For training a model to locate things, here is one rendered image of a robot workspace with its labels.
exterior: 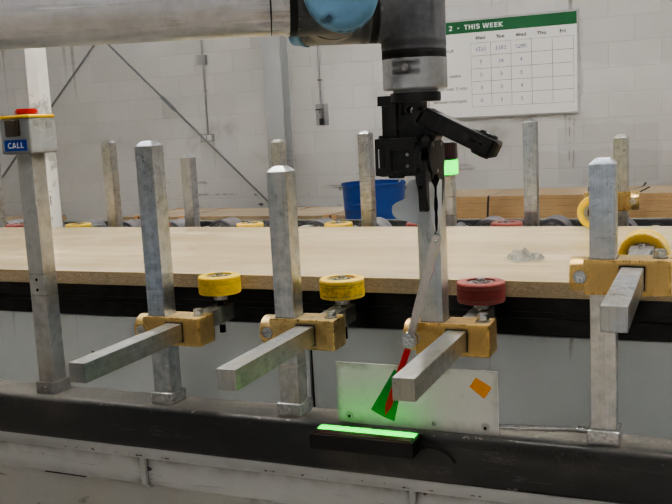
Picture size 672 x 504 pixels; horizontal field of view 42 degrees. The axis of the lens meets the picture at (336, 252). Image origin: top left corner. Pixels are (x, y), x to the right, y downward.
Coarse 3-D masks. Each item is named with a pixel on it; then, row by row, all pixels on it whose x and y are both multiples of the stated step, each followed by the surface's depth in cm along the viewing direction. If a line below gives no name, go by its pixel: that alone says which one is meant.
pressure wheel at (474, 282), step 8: (464, 280) 145; (472, 280) 146; (480, 280) 143; (488, 280) 145; (496, 280) 144; (464, 288) 142; (472, 288) 141; (480, 288) 140; (488, 288) 140; (496, 288) 141; (504, 288) 142; (464, 296) 142; (472, 296) 141; (480, 296) 140; (488, 296) 140; (496, 296) 141; (504, 296) 142; (464, 304) 142; (472, 304) 141; (480, 304) 141; (488, 304) 141; (496, 304) 141
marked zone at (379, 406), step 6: (390, 378) 136; (390, 384) 136; (384, 390) 136; (378, 396) 137; (384, 396) 136; (378, 402) 137; (384, 402) 137; (396, 402) 136; (372, 408) 138; (378, 408) 137; (384, 408) 137; (396, 408) 136; (384, 414) 137; (390, 414) 136
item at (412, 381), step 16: (448, 336) 127; (464, 336) 129; (432, 352) 118; (448, 352) 121; (416, 368) 111; (432, 368) 114; (448, 368) 121; (400, 384) 108; (416, 384) 107; (432, 384) 114; (400, 400) 108; (416, 400) 108
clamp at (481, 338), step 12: (408, 324) 134; (420, 324) 132; (432, 324) 131; (444, 324) 131; (456, 324) 130; (468, 324) 129; (480, 324) 129; (492, 324) 130; (420, 336) 133; (432, 336) 132; (468, 336) 130; (480, 336) 129; (492, 336) 130; (420, 348) 133; (468, 348) 130; (480, 348) 129; (492, 348) 130
